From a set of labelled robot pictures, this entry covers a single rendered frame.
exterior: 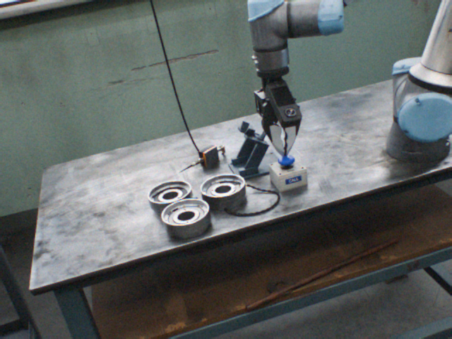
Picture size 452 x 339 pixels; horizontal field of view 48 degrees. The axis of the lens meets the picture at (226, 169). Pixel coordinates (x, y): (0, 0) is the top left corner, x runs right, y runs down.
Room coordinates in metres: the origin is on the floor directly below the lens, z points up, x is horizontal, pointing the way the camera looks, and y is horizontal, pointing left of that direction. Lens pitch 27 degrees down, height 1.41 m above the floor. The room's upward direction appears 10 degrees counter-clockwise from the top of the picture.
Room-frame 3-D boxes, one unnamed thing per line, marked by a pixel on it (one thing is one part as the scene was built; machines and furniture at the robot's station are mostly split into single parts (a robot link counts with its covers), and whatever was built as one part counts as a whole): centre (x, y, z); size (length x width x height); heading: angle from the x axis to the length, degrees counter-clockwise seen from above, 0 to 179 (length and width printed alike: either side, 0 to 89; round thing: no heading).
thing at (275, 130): (1.08, -0.12, 0.92); 0.06 x 0.03 x 0.09; 11
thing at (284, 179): (1.06, -0.15, 0.82); 0.08 x 0.07 x 0.05; 101
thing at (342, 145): (1.23, -0.10, 0.79); 1.20 x 0.60 x 0.02; 101
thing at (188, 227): (0.94, 0.10, 0.82); 0.10 x 0.10 x 0.04
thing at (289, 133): (1.09, -0.15, 0.92); 0.06 x 0.03 x 0.09; 11
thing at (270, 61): (1.08, -0.14, 1.10); 0.08 x 0.08 x 0.05
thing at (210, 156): (1.24, 0.03, 0.82); 0.05 x 0.02 x 0.04; 131
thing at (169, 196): (1.05, 0.14, 0.82); 0.10 x 0.10 x 0.04
